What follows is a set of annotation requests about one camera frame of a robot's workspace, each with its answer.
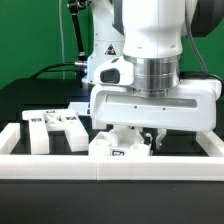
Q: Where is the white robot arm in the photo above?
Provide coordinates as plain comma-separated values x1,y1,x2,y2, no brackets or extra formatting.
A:
90,0,221,132

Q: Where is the white chair seat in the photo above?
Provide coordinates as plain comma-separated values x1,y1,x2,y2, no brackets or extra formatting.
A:
88,128,151,158

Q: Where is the white marker sheet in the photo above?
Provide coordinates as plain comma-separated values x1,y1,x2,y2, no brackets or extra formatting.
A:
68,102,90,116

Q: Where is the black cable bundle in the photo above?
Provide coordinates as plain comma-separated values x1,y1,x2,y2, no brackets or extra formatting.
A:
29,60,88,80

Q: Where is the white chair back frame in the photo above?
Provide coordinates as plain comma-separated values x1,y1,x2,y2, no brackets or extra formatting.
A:
22,109,89,154

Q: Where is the white U-shaped fence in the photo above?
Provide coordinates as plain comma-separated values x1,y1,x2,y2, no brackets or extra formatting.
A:
0,123,224,181

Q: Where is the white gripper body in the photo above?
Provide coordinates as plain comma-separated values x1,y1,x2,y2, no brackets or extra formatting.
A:
90,56,222,132

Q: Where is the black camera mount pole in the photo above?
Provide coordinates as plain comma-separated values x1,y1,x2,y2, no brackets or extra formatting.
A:
67,0,89,61

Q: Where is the white hanging cable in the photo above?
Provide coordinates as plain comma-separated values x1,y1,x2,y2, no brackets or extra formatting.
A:
58,0,66,80

